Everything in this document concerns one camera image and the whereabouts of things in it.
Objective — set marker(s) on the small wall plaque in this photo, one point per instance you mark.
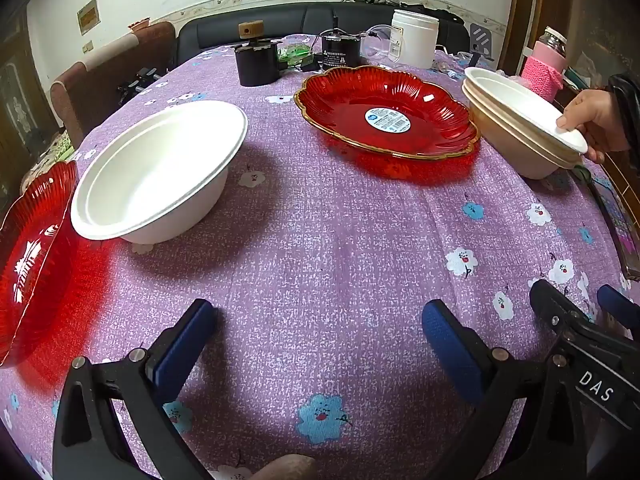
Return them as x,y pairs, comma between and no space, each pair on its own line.
88,17

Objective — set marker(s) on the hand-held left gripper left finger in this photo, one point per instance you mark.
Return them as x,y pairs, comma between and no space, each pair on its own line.
186,345

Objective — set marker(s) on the black sofa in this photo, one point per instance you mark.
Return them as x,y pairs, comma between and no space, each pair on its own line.
215,30

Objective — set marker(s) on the green circuit part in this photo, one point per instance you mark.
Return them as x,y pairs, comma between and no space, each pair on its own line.
295,54

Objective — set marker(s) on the white plastic jar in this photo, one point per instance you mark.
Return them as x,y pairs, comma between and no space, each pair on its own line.
414,40

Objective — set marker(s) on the black dumbbell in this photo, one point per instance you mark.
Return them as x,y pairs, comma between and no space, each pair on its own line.
140,80

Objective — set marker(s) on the dark glass cabinet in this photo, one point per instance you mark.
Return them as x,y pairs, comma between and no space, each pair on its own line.
20,100

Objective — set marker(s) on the bottle with pink knit sleeve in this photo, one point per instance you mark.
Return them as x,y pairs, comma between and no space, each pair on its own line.
545,67

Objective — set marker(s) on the red plastic plate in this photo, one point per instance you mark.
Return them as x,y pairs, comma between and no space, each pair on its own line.
385,105
30,260

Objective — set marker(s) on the person's left hand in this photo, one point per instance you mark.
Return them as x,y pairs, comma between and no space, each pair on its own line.
285,467

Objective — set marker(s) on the black spatula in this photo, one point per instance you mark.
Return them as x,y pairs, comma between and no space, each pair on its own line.
481,40

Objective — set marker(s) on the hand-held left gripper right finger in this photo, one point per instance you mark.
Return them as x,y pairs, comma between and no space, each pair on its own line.
452,350

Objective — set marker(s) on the another person's forearm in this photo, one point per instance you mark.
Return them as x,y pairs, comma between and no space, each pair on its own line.
627,105

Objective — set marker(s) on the black labelled motor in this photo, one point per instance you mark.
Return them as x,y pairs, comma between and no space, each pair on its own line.
340,52

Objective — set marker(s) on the clear plastic container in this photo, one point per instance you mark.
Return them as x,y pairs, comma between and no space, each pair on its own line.
377,42

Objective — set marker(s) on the brown armchair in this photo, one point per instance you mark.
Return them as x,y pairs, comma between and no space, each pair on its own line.
100,85

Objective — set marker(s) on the wall socket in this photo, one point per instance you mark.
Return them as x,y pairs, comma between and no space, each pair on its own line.
88,46

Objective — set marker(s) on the cream disposable bowl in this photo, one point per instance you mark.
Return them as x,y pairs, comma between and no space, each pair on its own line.
520,157
520,105

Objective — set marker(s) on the black cylinder holder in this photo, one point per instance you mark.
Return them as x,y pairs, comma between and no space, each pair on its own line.
257,65

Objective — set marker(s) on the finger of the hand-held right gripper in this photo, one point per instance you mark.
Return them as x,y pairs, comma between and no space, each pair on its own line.
620,307
552,305

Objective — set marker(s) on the wooden block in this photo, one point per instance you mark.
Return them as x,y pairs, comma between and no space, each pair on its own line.
250,30

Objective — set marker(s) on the white disposable bowl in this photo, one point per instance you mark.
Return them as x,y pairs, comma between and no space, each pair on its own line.
160,160

